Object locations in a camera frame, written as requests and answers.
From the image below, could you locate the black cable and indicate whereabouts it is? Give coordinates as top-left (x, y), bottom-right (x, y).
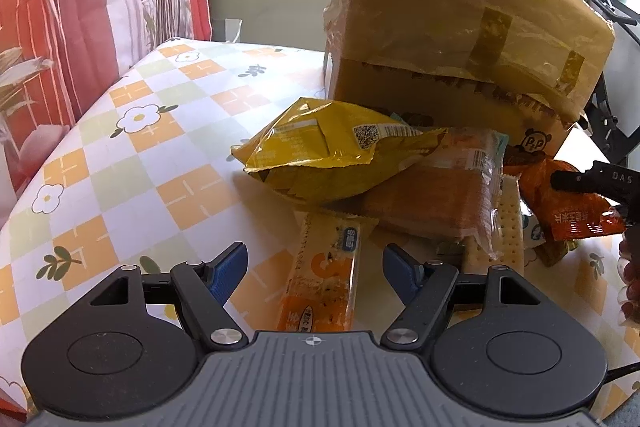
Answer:
top-left (604, 363), bottom-right (640, 382)

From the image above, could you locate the checkered floral tablecloth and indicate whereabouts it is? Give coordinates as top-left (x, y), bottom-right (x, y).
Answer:
top-left (0, 38), bottom-right (640, 414)

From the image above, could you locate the black metal stand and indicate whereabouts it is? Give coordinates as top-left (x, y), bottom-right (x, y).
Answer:
top-left (580, 0), bottom-right (640, 168)

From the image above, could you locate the red white printed curtain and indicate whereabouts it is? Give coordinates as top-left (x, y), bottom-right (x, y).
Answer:
top-left (0, 0), bottom-right (213, 228)

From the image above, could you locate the white paper bag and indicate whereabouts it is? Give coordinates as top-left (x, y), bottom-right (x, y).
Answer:
top-left (212, 18), bottom-right (243, 42)

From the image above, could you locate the taped cardboard box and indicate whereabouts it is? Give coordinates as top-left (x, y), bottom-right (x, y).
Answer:
top-left (322, 0), bottom-right (616, 158)

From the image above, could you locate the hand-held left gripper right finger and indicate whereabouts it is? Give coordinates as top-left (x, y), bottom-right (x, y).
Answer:
top-left (382, 244), bottom-right (543, 353)

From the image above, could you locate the clear cracker packet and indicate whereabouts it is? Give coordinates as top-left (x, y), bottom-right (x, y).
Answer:
top-left (462, 174), bottom-right (526, 275)

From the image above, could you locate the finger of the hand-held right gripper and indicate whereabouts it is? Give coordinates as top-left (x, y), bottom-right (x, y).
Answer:
top-left (550, 161), bottom-right (640, 208)

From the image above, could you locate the white blue small packet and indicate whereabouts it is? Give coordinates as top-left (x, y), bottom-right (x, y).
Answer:
top-left (520, 202), bottom-right (548, 249)

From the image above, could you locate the orange white snack bar packet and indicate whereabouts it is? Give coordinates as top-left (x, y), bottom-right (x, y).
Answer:
top-left (277, 209), bottom-right (379, 333)

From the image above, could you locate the person's right hand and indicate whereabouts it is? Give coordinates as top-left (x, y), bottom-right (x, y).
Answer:
top-left (619, 234), bottom-right (640, 327)

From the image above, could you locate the orange red snack packet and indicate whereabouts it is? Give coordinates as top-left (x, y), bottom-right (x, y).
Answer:
top-left (502, 156), bottom-right (628, 243)

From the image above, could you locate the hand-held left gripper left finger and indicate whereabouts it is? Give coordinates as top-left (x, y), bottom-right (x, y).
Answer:
top-left (90, 242), bottom-right (249, 351)

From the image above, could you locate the yellow snack bag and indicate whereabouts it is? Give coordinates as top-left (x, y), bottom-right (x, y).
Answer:
top-left (231, 98), bottom-right (441, 206)

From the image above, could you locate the clear bread packet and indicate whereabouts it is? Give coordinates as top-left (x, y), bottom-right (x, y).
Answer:
top-left (360, 127), bottom-right (510, 258)

